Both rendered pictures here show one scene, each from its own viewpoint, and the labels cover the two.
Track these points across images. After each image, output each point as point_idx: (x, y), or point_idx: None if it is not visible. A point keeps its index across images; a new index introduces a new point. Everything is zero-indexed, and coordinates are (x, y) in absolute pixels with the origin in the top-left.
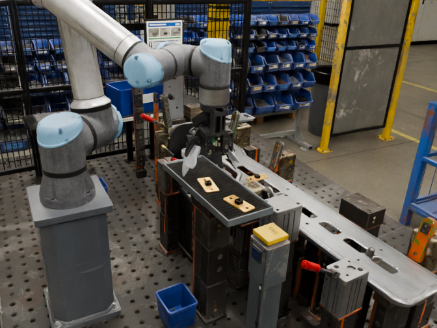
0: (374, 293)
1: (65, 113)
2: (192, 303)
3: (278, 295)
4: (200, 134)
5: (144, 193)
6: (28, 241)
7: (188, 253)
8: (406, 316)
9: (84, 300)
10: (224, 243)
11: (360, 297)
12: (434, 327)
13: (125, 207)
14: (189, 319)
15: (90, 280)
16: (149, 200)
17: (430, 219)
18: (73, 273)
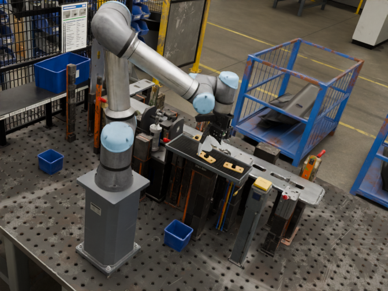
0: None
1: (115, 123)
2: (186, 230)
3: (260, 215)
4: (212, 129)
5: (85, 155)
6: (24, 215)
7: (155, 197)
8: (303, 209)
9: (124, 247)
10: (212, 190)
11: (295, 205)
12: (303, 210)
13: (78, 170)
14: (187, 241)
15: (129, 232)
16: (94, 160)
17: (314, 156)
18: (123, 231)
